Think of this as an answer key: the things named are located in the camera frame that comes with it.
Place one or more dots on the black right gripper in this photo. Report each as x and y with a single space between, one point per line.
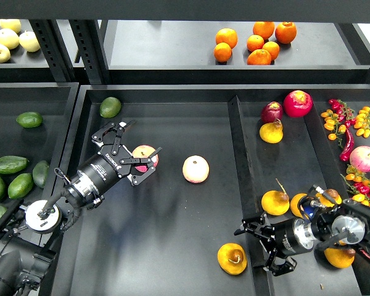
283 239

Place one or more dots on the small orange centre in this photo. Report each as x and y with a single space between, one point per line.
255 42

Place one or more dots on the yellow pear near onion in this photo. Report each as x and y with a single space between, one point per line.
272 132

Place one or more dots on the black tray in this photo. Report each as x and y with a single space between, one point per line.
51 141
162 237

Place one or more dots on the red chili pepper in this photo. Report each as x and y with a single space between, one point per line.
348 147

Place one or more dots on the cherry tomato bunch lower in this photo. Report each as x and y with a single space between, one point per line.
358 185

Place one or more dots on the pale yellow pear top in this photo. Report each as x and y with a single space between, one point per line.
12 24

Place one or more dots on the green avocado top centre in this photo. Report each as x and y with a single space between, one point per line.
110 107

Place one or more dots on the orange top middle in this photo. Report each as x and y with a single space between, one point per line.
264 29

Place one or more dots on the orange lower left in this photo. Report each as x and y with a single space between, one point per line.
222 52

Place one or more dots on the bright green avocado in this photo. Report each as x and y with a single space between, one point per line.
20 186

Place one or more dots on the cherry tomato bunch upper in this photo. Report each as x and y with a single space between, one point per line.
339 117

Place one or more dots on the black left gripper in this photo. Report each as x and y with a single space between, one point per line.
114 161

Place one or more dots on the pale pink apple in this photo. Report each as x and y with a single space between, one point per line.
195 169

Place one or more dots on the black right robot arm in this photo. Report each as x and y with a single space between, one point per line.
322 223

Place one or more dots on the large red apple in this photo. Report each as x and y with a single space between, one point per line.
297 104

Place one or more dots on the cherry tomato bunch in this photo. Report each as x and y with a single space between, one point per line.
339 117
358 185

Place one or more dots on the orange front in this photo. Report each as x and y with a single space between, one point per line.
259 57

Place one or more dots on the green avocado upper left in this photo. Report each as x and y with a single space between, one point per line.
29 119

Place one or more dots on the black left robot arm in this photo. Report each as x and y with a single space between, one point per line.
28 234

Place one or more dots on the dark green upright avocado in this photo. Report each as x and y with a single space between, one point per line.
40 173

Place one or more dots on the small orange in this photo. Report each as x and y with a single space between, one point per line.
255 42
273 48

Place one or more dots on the black left tray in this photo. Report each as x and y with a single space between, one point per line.
51 141

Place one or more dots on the black centre tray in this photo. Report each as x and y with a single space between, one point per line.
162 237

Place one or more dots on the orange upper left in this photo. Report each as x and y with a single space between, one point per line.
228 36

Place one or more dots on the yellow pear under arm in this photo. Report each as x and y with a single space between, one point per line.
295 206

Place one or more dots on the black shelf frame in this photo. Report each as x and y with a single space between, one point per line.
83 16

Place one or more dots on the small orange right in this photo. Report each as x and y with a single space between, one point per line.
273 48

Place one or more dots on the yellow pear brown top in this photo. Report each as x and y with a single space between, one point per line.
329 199

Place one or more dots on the pink red apple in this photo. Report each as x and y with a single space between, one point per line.
144 151

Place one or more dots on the pale yellow pear right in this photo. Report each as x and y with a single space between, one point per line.
29 41

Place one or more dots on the orange pear lower right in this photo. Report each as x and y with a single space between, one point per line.
340 258

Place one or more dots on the yellow pear lower left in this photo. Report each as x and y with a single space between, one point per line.
275 202

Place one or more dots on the yellow pear with stem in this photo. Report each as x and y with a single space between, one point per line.
232 259

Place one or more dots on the pink apple right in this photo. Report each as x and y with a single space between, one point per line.
360 158

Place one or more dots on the dark red onion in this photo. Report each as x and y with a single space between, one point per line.
271 111

